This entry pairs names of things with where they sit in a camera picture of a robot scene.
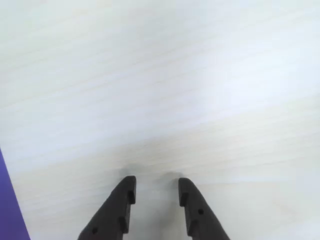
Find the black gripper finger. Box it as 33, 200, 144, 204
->
77, 175, 137, 240
178, 177, 231, 240

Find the blue plastic box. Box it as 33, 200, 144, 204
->
0, 146, 31, 240

